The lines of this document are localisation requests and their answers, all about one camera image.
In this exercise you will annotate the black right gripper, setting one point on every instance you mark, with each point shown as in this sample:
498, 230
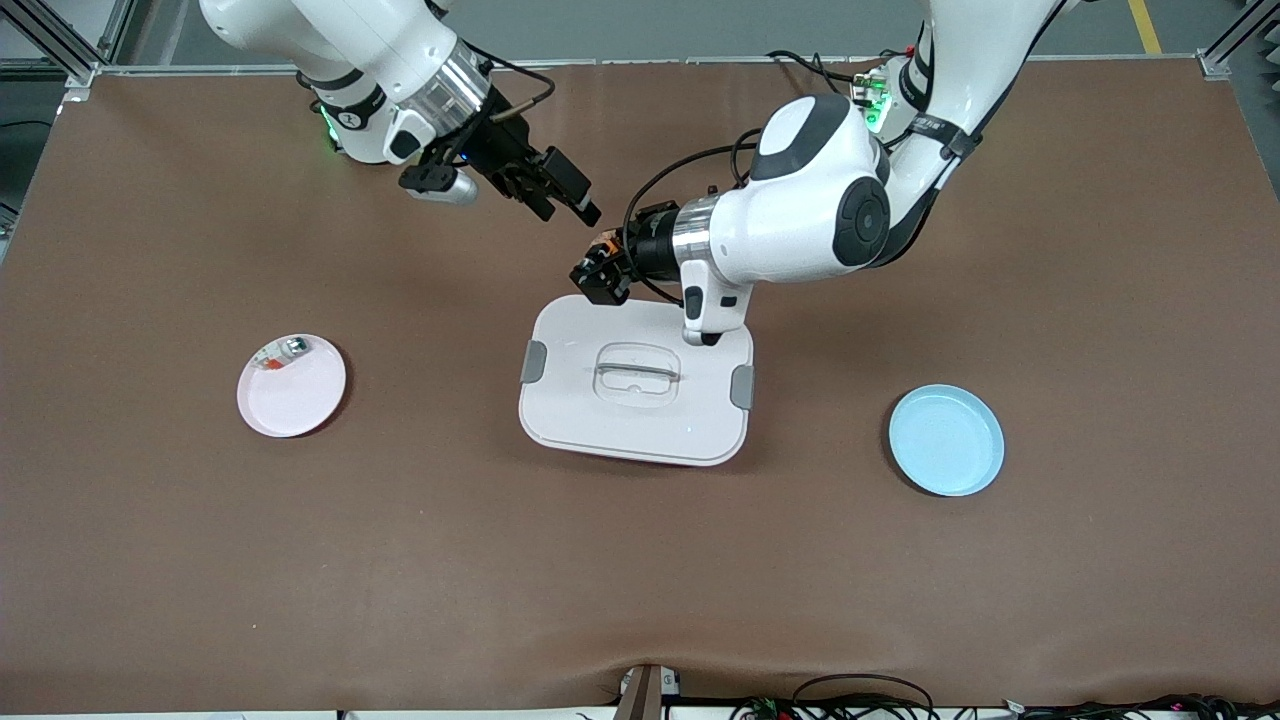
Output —
502, 150

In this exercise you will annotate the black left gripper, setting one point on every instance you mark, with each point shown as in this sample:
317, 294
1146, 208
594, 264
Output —
652, 242

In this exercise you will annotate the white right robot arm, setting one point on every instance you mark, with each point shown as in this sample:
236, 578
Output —
380, 40

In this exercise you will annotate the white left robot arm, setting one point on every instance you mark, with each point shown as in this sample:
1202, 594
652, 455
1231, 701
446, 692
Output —
800, 220

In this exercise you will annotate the white lidded storage box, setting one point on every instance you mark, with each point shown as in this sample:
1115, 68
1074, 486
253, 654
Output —
640, 420

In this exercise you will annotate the small silver metal part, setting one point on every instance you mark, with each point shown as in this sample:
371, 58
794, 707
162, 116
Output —
296, 347

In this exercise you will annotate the pink round plate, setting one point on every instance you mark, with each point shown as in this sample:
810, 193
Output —
295, 400

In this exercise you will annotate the light blue round plate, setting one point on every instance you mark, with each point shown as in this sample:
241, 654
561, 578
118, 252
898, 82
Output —
945, 440

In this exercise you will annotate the aluminium frame profile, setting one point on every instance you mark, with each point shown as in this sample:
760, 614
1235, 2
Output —
1215, 62
80, 65

